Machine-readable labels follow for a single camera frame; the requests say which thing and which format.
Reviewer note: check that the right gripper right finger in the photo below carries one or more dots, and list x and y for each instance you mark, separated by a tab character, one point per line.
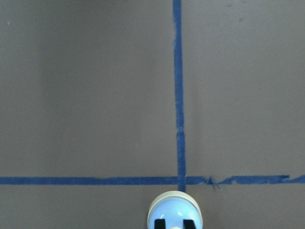
189	224

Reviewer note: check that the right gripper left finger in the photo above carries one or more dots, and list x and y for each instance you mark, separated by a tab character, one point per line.
159	224

